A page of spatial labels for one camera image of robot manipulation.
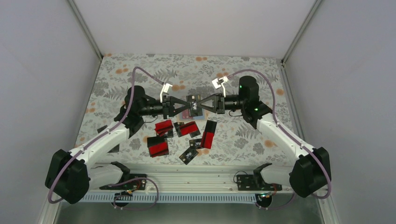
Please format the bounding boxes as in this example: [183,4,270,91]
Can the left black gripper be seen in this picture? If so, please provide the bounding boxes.
[138,95,190,120]

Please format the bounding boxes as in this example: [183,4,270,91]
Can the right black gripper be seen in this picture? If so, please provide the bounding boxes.
[196,93,246,114]

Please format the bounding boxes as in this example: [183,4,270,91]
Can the black VIP card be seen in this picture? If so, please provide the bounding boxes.
[186,94,203,117]

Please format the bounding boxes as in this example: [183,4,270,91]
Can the black card by left arm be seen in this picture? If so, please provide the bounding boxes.
[108,145,120,153]

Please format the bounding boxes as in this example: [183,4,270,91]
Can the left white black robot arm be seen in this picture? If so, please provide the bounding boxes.
[44,85,190,204]

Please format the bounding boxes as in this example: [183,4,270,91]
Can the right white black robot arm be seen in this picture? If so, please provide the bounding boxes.
[197,76,331,197]

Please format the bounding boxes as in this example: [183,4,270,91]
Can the plain black card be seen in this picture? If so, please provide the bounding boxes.
[205,120,217,134]

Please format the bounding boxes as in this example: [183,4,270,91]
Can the red black card centre top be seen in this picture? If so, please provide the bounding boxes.
[174,121,201,138]

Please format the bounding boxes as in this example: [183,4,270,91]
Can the black chip cards cluster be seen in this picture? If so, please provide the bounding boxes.
[179,139,202,165]

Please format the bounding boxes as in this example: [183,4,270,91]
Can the black red card left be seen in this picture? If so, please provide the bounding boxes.
[147,136,169,158]

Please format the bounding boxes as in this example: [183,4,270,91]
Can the floral patterned table mat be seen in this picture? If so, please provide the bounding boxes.
[70,53,302,167]

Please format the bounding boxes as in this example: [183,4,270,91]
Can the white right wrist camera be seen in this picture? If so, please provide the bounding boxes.
[212,76,229,97]

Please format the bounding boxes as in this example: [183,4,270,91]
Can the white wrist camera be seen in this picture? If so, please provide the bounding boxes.
[212,76,229,97]
[160,83,173,103]

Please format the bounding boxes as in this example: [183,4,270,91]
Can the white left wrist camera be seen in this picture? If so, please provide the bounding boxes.
[160,83,173,103]

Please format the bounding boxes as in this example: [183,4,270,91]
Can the aluminium rail frame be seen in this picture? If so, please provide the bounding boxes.
[39,165,339,224]

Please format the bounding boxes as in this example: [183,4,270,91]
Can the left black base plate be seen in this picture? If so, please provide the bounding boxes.
[99,174,147,191]

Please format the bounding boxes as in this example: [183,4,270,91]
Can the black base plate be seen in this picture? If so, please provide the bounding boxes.
[236,175,283,191]
[99,174,147,191]

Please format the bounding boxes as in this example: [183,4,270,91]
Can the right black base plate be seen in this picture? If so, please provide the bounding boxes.
[236,175,283,191]

